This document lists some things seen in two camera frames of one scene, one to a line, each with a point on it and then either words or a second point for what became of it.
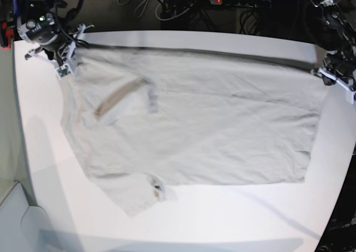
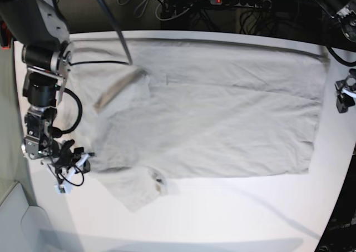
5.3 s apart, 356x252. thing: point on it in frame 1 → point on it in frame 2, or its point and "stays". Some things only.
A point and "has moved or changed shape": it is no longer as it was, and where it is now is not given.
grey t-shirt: (143, 115) has moved or changed shape
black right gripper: (341, 65) → (344, 100)
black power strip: (240, 1) stays
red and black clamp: (6, 34) stays
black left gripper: (43, 29) → (60, 154)
